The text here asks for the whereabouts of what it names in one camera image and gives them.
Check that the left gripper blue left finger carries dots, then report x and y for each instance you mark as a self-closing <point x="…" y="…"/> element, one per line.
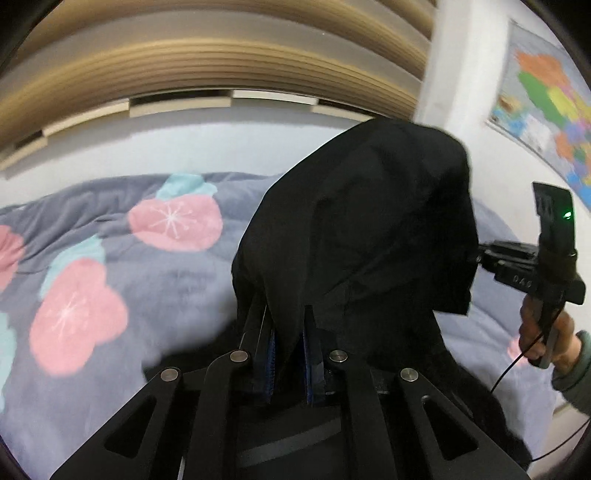
<point x="175" y="427"/>

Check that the tan window blind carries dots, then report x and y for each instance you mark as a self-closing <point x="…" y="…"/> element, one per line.
<point x="65" y="64"/>

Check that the black hooded jacket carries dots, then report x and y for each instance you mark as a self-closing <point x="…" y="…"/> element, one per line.
<point x="323" y="237"/>

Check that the colourful wall map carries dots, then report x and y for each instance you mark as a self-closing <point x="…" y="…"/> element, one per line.
<point x="543" y="103"/>

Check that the grey floral bed blanket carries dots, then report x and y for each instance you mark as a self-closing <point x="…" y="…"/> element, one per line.
<point x="100" y="281"/>

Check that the grey green sleeve forearm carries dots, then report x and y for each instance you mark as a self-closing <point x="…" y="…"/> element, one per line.
<point x="575" y="385"/>

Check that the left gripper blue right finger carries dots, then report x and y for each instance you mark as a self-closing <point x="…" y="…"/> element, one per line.
<point x="434" y="421"/>

